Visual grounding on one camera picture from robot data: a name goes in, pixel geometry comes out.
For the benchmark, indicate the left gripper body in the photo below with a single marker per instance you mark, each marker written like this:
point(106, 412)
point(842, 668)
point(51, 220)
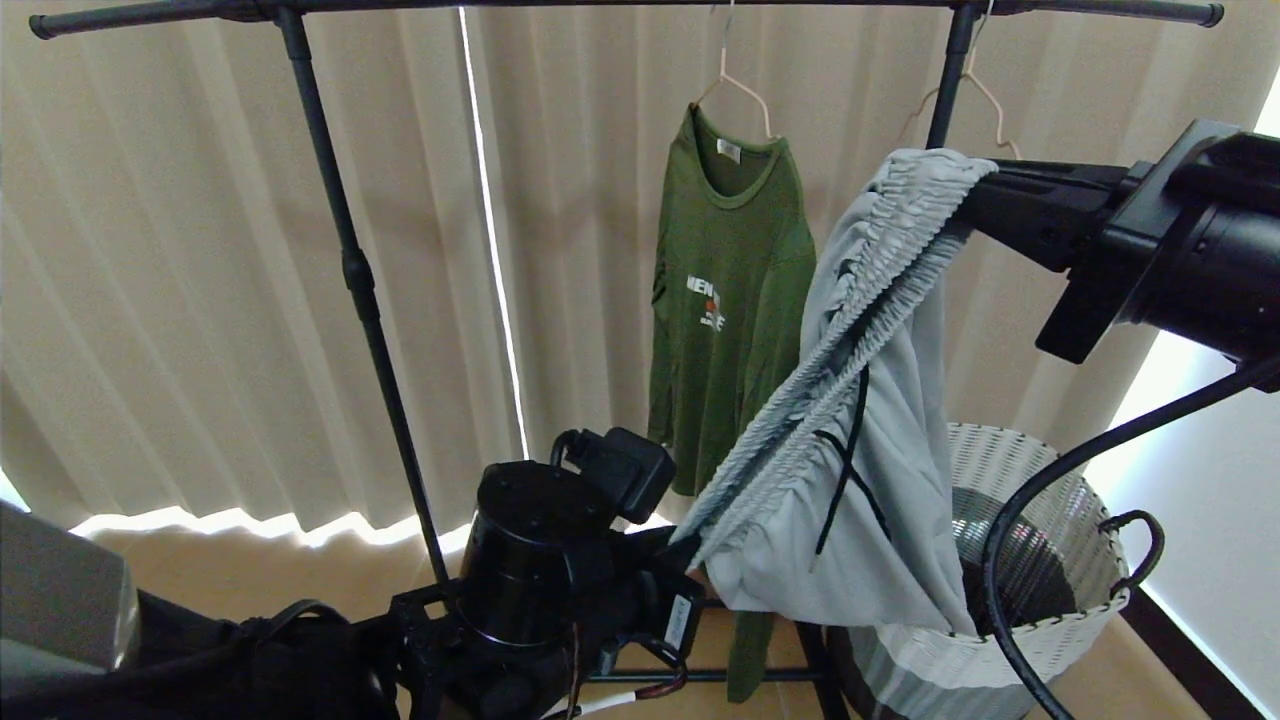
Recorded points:
point(640, 600)

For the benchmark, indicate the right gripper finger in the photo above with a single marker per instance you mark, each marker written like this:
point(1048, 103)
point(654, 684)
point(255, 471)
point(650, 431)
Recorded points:
point(1070, 175)
point(1050, 225)

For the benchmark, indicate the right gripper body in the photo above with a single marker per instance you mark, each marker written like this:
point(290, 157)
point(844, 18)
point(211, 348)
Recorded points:
point(1180, 250)

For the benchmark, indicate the pink clothes hanger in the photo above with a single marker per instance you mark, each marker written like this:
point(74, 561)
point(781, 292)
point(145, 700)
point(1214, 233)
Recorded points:
point(985, 92)
point(745, 90)

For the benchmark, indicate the pale grey garment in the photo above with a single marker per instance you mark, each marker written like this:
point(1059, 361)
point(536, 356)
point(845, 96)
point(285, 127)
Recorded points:
point(900, 450)

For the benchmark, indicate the green long-sleeved shirt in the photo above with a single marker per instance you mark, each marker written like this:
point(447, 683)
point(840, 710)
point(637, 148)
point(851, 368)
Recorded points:
point(730, 230)

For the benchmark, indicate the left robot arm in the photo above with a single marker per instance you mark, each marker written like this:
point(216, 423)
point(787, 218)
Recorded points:
point(530, 560)

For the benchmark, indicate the white laundry basket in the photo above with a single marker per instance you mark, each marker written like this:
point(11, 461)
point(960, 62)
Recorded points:
point(1000, 460)

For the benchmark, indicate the black clothes rack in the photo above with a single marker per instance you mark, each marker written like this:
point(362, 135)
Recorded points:
point(358, 280)

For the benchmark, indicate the beige curtain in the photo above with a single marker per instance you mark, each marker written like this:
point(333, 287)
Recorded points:
point(150, 250)

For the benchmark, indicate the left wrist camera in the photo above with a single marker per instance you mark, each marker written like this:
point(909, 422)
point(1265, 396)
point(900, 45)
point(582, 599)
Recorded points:
point(625, 470)

